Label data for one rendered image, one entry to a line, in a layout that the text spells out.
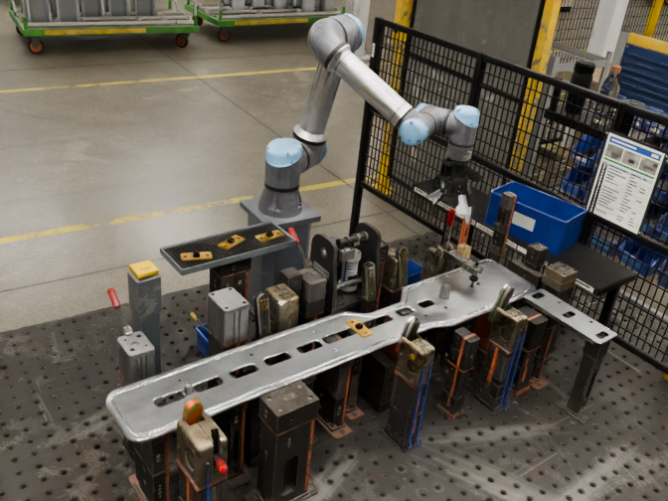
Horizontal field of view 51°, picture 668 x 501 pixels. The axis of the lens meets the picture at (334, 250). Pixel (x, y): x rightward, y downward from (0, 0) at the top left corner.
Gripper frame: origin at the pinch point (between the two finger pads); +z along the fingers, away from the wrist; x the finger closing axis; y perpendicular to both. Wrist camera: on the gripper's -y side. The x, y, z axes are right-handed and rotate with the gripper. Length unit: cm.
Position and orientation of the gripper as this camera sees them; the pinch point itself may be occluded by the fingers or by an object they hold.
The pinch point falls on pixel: (451, 214)
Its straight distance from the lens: 229.8
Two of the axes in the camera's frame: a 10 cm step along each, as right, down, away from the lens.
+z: -1.0, 8.7, 4.9
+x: 6.0, 4.4, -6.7
